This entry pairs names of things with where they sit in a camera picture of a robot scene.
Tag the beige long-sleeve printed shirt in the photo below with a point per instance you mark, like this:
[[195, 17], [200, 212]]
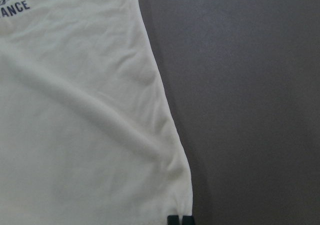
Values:
[[86, 132]]

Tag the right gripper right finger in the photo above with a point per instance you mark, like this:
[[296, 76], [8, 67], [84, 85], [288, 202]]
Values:
[[188, 220]]

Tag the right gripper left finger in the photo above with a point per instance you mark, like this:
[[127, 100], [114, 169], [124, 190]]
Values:
[[173, 220]]

